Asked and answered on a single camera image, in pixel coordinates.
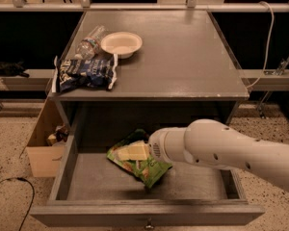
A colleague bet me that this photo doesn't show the clear plastic water bottle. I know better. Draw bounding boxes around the clear plastic water bottle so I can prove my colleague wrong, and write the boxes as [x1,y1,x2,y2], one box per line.
[74,25,108,60]

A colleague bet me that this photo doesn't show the grey wooden cabinet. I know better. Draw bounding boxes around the grey wooden cabinet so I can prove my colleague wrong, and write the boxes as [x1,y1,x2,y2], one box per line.
[49,10,249,139]

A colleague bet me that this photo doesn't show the cardboard box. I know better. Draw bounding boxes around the cardboard box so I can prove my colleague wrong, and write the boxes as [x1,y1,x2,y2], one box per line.
[26,99,69,177]

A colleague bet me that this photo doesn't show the grey open drawer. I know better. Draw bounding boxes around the grey open drawer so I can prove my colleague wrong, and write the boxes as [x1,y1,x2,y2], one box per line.
[30,101,266,227]

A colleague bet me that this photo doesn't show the black floor cable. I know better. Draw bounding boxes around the black floor cable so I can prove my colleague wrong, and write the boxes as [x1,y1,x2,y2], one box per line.
[0,176,36,231]

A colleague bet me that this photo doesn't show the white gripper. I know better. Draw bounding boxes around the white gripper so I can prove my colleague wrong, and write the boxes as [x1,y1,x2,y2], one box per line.
[117,127,186,163]

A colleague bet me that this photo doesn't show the metal railing frame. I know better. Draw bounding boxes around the metal railing frame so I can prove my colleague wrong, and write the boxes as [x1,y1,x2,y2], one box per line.
[0,0,289,13]

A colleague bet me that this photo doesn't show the green rice chip bag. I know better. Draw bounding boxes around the green rice chip bag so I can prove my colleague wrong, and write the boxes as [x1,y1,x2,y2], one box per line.
[107,129,171,188]

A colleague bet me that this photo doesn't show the black object on ledge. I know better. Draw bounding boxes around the black object on ledge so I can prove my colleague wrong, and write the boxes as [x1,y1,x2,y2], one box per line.
[0,62,30,78]

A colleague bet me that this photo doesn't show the white paper bowl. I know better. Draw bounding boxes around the white paper bowl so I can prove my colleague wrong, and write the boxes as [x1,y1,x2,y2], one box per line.
[101,32,143,59]

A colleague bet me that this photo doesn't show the white hanging cable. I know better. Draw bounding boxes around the white hanging cable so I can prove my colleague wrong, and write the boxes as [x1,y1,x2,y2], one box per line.
[245,1,276,90]

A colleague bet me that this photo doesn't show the items inside cardboard box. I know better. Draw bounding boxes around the items inside cardboard box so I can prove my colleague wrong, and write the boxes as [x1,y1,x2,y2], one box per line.
[46,125,68,146]

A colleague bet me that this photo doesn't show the blue chip bag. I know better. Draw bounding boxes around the blue chip bag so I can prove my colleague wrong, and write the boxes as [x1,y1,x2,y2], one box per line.
[51,54,118,93]

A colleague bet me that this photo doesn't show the metal drawer knob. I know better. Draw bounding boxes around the metal drawer knob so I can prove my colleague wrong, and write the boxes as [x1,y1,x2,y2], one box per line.
[144,218,154,230]

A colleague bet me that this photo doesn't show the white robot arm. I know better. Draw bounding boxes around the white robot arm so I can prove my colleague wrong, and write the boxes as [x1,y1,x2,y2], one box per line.
[115,119,289,192]

